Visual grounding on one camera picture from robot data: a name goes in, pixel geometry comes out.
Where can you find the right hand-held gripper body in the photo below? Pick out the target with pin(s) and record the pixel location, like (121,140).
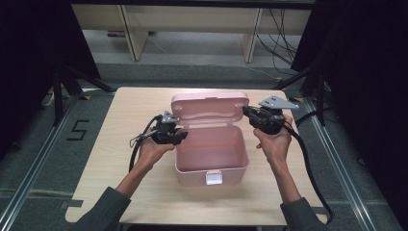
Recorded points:
(269,120)

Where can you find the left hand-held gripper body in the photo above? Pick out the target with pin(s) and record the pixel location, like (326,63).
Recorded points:
(165,133)

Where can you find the person's left hand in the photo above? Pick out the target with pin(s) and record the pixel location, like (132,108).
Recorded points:
(150,154)

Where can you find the person's right hand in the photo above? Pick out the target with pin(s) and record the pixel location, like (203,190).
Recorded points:
(275,146)

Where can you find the yellow black floor tape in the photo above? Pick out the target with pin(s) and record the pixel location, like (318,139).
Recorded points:
(85,97)
(298,99)

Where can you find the black metal stand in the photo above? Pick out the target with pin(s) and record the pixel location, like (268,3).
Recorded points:
(58,96)
(320,96)

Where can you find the dark curtain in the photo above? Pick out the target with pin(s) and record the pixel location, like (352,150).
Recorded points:
(369,80)
(32,64)

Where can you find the beige wooden desk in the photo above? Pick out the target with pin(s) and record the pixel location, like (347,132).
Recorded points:
(192,17)

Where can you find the metal floor rail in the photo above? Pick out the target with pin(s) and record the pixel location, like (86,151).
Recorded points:
(338,163)
(35,163)

